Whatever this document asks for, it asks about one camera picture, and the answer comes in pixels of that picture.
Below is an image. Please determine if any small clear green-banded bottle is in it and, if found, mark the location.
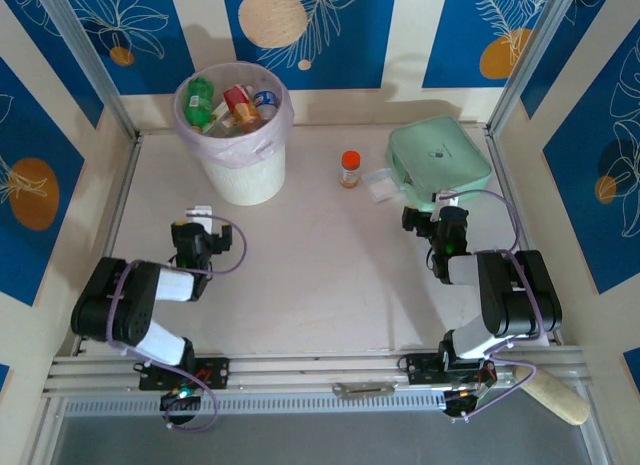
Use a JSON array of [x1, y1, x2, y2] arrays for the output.
[[209, 107, 241, 138]]

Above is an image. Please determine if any green Sprite plastic bottle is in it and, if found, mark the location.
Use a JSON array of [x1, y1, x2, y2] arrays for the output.
[[184, 77, 216, 134]]

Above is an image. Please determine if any white-capped blue label bottle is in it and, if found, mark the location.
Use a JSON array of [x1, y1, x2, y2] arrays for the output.
[[252, 88, 279, 122]]

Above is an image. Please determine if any white trash bin pink liner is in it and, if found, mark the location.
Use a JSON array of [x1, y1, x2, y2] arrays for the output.
[[172, 59, 296, 170]]

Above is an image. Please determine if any mint green zip pouch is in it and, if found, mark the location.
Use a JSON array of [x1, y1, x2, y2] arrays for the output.
[[385, 113, 492, 212]]

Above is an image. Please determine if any orange-capped pill bottle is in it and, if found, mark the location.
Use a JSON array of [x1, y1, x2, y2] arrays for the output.
[[339, 150, 362, 189]]

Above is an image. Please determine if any small controller circuit board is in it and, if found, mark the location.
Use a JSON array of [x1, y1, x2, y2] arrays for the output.
[[159, 382, 204, 411], [442, 369, 496, 421]]

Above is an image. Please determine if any metal latch plate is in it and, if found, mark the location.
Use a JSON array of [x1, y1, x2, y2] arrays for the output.
[[332, 381, 400, 399]]

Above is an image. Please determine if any beige foam roller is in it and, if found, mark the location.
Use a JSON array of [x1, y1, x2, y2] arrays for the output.
[[512, 367, 593, 426]]

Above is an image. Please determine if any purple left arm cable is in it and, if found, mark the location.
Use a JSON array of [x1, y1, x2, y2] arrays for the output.
[[104, 215, 249, 433]]

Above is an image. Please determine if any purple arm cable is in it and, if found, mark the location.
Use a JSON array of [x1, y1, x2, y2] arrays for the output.
[[104, 215, 249, 433], [433, 188, 542, 425]]

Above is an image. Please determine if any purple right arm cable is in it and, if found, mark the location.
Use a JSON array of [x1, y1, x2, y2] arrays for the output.
[[433, 188, 542, 425]]

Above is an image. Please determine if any aluminium table edge rail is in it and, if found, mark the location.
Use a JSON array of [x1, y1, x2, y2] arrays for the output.
[[69, 132, 144, 356], [485, 129, 564, 346]]

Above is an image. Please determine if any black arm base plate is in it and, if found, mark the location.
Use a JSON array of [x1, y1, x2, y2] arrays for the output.
[[399, 353, 496, 386], [137, 357, 232, 392]]

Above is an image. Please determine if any wide aluminium extrusion rail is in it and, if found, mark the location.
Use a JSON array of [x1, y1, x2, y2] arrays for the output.
[[44, 347, 589, 401]]

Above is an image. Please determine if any grey slotted cable duct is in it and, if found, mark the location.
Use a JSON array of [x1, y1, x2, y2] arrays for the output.
[[62, 395, 449, 417]]

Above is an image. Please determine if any aluminium frame post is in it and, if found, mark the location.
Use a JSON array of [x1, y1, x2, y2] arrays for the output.
[[35, 0, 141, 141], [485, 0, 585, 136]]

